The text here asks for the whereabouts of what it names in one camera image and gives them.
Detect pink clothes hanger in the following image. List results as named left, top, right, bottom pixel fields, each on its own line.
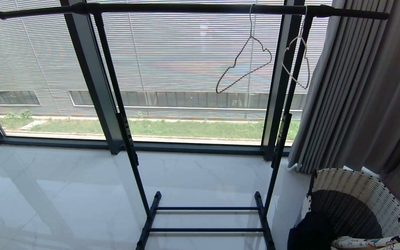
left=281, top=5, right=311, bottom=90
left=216, top=4, right=273, bottom=94

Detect cream printed garment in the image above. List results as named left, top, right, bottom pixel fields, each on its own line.
left=331, top=232, right=400, bottom=250

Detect black clothes rack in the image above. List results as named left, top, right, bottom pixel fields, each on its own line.
left=0, top=2, right=390, bottom=250

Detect white laundry basket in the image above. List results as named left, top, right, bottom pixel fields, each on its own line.
left=301, top=168, right=400, bottom=250

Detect black garment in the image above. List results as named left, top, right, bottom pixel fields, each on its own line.
left=287, top=211, right=334, bottom=250

